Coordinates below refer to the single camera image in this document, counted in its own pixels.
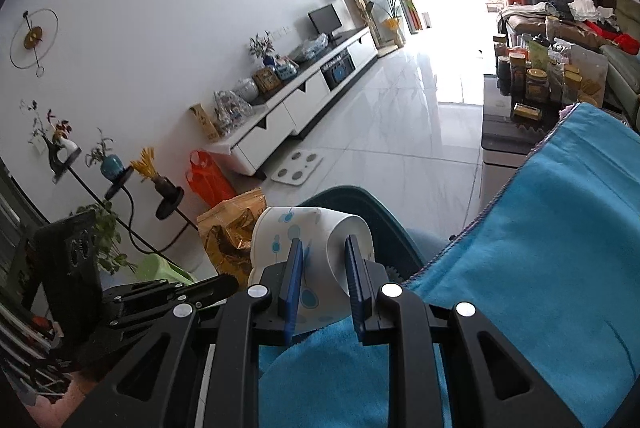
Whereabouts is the crushed white paper cup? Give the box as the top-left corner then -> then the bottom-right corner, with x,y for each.
248,207 -> 374,335

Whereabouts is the potted green plant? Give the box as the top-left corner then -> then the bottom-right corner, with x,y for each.
75,202 -> 137,275

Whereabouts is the golden gift bag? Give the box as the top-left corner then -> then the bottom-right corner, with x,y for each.
196,188 -> 267,289

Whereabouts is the green plastic stool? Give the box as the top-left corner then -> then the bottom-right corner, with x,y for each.
134,254 -> 196,285

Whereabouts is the white bathroom scale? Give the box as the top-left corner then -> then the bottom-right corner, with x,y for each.
270,149 -> 323,187

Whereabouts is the orange plastic bag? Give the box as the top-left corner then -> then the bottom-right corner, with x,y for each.
186,150 -> 236,208

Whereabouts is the white TV cabinet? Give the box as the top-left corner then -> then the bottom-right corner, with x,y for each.
205,28 -> 378,176

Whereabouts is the blue floral tablecloth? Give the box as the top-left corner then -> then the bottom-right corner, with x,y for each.
259,104 -> 639,427

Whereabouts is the small black monitor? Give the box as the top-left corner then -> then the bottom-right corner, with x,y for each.
308,4 -> 342,42

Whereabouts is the cluttered coffee table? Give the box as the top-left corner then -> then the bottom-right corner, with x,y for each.
482,27 -> 612,169

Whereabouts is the green sectional sofa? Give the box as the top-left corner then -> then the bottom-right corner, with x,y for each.
600,0 -> 639,131

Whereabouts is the round wall clock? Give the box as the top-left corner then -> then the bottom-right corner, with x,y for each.
9,8 -> 60,78

